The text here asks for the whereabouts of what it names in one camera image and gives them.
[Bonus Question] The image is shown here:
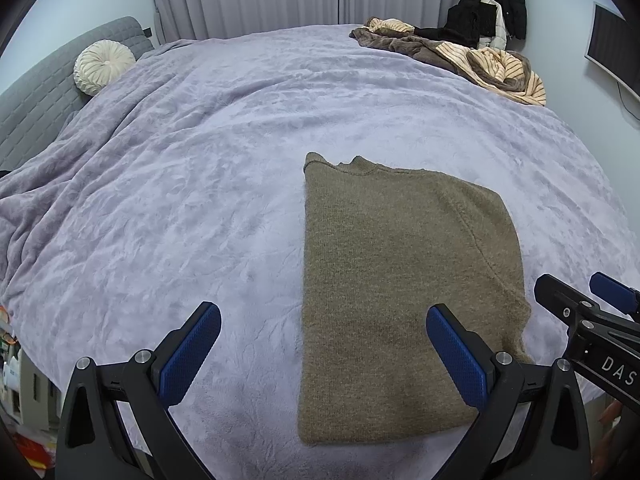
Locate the black puffer jacket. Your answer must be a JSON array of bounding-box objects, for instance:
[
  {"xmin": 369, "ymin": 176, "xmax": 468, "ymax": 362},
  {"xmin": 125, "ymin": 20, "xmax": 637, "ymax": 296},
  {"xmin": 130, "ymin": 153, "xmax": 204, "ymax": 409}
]
[{"xmin": 415, "ymin": 0, "xmax": 528, "ymax": 51}]

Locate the person's right hand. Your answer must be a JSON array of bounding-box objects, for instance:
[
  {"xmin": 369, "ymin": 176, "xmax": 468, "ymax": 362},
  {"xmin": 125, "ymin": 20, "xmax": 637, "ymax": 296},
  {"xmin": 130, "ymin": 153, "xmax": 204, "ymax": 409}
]
[{"xmin": 597, "ymin": 402, "xmax": 623, "ymax": 461}]

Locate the olive brown knitted sweater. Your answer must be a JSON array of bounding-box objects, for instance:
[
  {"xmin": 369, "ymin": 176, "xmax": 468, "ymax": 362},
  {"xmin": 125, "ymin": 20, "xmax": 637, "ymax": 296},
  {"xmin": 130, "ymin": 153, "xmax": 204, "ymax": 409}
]
[{"xmin": 297, "ymin": 152, "xmax": 533, "ymax": 446}]

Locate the round cream pleated pillow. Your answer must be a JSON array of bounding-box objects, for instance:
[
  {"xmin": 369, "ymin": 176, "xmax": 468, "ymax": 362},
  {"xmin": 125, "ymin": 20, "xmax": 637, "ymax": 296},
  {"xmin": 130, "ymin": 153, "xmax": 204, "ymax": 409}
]
[{"xmin": 74, "ymin": 40, "xmax": 137, "ymax": 97}]

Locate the pile of colourful packages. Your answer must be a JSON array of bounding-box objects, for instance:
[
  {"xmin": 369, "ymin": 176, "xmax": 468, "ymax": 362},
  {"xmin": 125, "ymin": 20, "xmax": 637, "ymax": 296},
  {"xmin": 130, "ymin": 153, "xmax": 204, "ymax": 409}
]
[{"xmin": 0, "ymin": 305, "xmax": 58, "ymax": 471}]

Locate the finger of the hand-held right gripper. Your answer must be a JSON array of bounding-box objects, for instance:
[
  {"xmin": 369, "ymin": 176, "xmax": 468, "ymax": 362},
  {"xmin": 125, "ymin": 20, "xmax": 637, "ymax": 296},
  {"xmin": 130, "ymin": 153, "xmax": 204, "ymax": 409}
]
[
  {"xmin": 589, "ymin": 272, "xmax": 640, "ymax": 320},
  {"xmin": 533, "ymin": 274, "xmax": 601, "ymax": 341}
]

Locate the curved computer monitor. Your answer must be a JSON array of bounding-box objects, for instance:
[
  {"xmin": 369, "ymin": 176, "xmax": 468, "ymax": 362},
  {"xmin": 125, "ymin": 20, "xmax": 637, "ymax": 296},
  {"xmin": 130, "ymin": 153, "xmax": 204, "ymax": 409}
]
[{"xmin": 585, "ymin": 2, "xmax": 640, "ymax": 83}]

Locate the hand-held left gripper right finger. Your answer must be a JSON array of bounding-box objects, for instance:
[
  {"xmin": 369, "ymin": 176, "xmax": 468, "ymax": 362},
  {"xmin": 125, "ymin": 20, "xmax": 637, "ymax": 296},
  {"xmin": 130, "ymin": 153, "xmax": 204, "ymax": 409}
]
[{"xmin": 426, "ymin": 303, "xmax": 593, "ymax": 480}]

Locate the grey quilted headboard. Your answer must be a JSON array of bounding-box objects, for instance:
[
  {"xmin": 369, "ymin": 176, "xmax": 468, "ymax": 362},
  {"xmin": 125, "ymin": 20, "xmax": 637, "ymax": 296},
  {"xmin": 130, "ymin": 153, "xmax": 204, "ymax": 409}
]
[{"xmin": 0, "ymin": 16, "xmax": 155, "ymax": 173}]

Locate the brown striped fleece blanket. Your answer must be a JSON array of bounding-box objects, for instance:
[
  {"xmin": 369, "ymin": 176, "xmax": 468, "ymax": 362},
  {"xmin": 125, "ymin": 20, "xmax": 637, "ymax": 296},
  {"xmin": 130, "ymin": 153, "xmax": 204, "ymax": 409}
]
[{"xmin": 349, "ymin": 16, "xmax": 547, "ymax": 107}]

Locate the black monitor cable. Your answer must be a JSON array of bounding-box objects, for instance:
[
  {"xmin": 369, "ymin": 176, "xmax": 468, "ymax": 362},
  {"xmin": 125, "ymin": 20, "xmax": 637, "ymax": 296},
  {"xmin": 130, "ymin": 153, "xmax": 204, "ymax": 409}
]
[{"xmin": 617, "ymin": 80, "xmax": 640, "ymax": 121}]

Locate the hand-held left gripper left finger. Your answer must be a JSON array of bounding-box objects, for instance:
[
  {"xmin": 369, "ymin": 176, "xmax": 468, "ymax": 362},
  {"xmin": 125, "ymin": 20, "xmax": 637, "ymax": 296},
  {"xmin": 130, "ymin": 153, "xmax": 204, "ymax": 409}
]
[{"xmin": 55, "ymin": 301, "xmax": 222, "ymax": 480}]

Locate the lavender fleece blanket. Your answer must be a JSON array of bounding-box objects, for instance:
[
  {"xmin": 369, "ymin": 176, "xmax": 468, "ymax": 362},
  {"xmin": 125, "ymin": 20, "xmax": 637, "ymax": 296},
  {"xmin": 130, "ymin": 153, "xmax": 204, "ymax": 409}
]
[{"xmin": 0, "ymin": 23, "xmax": 640, "ymax": 466}]

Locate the white garment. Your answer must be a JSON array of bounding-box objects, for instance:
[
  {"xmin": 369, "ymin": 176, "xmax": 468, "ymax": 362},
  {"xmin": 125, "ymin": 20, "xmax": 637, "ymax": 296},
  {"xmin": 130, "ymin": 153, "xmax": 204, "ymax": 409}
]
[{"xmin": 477, "ymin": 0, "xmax": 511, "ymax": 51}]

